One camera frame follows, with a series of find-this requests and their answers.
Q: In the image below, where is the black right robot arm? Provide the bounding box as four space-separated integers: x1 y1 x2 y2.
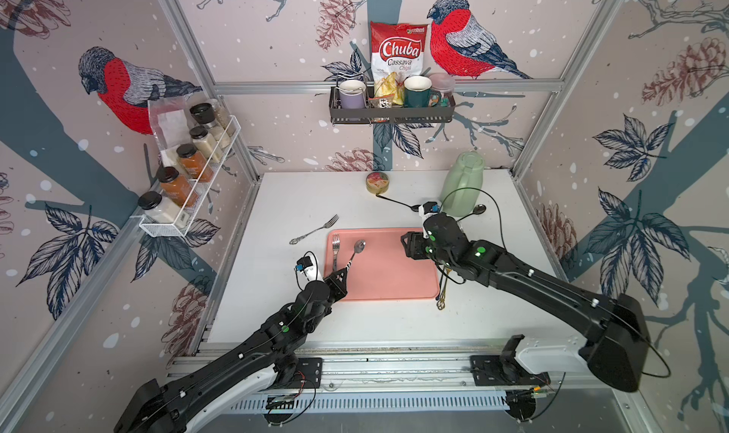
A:
401 213 651 392

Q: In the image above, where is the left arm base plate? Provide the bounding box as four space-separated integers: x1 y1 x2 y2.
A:
270 355 324 389

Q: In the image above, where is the round gold tin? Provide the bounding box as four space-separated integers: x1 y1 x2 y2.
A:
366 172 390 195

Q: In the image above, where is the black wall shelf basket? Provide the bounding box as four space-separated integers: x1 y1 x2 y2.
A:
328 87 456 125

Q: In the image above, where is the white powder spice jar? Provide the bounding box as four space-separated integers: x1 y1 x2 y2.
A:
138 191 189 228

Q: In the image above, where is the black spoon near tin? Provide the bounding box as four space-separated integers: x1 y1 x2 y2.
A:
376 194 420 213

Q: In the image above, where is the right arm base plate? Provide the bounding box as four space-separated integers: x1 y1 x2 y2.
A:
469 334 551 387

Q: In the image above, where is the pink lidded clear container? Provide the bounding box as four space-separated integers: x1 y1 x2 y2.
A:
429 72 456 107

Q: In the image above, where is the red Chuba chips bag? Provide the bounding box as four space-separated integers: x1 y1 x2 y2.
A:
370 22 428 106

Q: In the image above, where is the gold fork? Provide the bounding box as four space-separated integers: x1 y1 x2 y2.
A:
437 266 454 312

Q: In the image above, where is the white handled steel spoon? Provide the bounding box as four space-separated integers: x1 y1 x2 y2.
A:
346 239 366 271

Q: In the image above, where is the white wire spice rack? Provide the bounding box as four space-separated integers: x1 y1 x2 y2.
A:
139 116 241 239

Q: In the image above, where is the black pepper grinder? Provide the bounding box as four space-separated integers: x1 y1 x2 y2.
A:
189 102 231 148

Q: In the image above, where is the orange spice jar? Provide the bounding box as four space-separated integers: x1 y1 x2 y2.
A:
176 143 214 183
157 165 199 208

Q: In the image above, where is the green thermos jug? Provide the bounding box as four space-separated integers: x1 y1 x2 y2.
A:
440 151 485 217

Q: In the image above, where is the beige spice jar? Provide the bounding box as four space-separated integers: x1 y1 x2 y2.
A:
189 126 223 164

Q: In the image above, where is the clear plastic bag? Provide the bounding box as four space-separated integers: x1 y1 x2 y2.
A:
147 95 192 167

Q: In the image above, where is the dark green mug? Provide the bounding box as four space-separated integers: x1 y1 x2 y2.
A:
404 76 442 109

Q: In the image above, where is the patterned handle steel fork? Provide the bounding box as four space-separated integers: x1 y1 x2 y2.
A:
331 234 340 272

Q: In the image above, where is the brown spice jar back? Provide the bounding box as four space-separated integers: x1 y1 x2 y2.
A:
210 99 235 135

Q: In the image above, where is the ornate silver fork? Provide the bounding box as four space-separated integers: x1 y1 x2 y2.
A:
290 215 340 245

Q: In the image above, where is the purple mug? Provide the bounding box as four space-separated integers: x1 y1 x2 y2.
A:
337 79 368 110

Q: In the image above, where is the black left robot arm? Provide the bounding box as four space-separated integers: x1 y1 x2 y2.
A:
113 267 349 432

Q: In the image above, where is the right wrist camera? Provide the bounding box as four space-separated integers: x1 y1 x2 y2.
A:
418 201 440 219

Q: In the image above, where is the pink plastic tray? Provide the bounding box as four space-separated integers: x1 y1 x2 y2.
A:
325 228 439 301

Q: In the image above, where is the orange spice jar front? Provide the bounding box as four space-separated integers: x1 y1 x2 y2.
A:
157 165 199 208

